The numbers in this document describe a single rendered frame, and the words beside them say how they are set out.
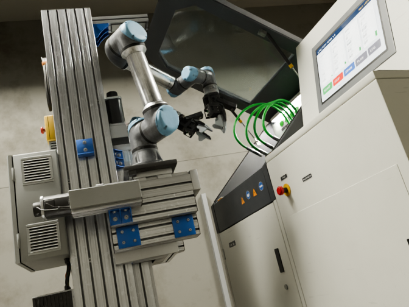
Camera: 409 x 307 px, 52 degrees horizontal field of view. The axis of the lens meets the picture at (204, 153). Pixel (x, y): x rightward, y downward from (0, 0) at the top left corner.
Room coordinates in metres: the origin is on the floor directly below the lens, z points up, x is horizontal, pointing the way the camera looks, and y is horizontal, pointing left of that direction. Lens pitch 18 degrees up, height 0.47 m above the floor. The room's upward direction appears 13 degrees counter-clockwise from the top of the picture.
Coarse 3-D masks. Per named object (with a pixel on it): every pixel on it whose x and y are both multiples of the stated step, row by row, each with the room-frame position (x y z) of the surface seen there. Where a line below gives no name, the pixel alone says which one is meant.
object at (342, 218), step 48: (384, 96) 1.13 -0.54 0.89; (336, 144) 1.35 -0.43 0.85; (384, 144) 1.18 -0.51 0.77; (336, 192) 1.42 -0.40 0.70; (384, 192) 1.23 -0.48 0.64; (288, 240) 1.76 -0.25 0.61; (336, 240) 1.49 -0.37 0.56; (384, 240) 1.29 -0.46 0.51; (336, 288) 1.56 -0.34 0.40; (384, 288) 1.35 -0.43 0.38
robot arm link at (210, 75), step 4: (204, 68) 1.92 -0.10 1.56; (208, 68) 1.92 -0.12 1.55; (208, 72) 1.91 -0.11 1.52; (212, 72) 1.93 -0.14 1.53; (208, 76) 1.91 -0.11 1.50; (212, 76) 1.93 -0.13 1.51; (208, 80) 1.92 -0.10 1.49; (212, 80) 1.92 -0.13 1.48; (204, 84) 1.93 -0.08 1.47; (208, 84) 1.92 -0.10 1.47; (216, 84) 1.94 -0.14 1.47
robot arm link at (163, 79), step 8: (112, 56) 1.64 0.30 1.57; (120, 64) 1.70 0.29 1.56; (152, 72) 1.81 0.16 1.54; (160, 72) 1.84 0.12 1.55; (160, 80) 1.86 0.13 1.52; (168, 80) 1.88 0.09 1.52; (176, 80) 1.91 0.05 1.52; (168, 88) 1.92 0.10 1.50; (176, 88) 1.93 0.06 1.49; (184, 88) 1.93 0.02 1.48; (176, 96) 2.00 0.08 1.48
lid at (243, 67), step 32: (160, 0) 1.79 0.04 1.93; (192, 0) 1.75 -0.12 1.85; (224, 0) 1.75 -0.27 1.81; (160, 32) 2.02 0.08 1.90; (192, 32) 1.99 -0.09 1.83; (224, 32) 1.95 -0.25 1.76; (256, 32) 1.88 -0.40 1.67; (288, 32) 1.88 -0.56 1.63; (160, 64) 2.28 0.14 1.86; (192, 64) 2.25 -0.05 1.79; (224, 64) 2.19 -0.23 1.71; (256, 64) 2.14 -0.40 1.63; (224, 96) 2.47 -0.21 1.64; (256, 96) 2.42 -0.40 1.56; (288, 96) 2.33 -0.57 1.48
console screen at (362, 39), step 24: (360, 0) 1.45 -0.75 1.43; (384, 0) 1.34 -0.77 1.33; (336, 24) 1.60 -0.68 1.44; (360, 24) 1.46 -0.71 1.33; (384, 24) 1.35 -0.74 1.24; (312, 48) 1.77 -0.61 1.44; (336, 48) 1.61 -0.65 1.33; (360, 48) 1.47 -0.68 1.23; (384, 48) 1.36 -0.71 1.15; (336, 72) 1.61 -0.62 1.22; (360, 72) 1.48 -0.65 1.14; (336, 96) 1.62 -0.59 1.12
